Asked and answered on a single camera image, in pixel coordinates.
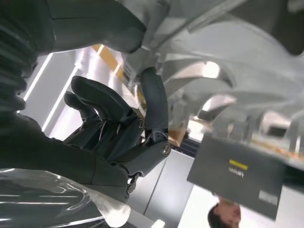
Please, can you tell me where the grey box yellow label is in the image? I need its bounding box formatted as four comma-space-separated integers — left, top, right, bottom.
187, 133, 287, 221

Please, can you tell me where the person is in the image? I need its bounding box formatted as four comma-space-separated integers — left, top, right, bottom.
207, 198, 242, 228

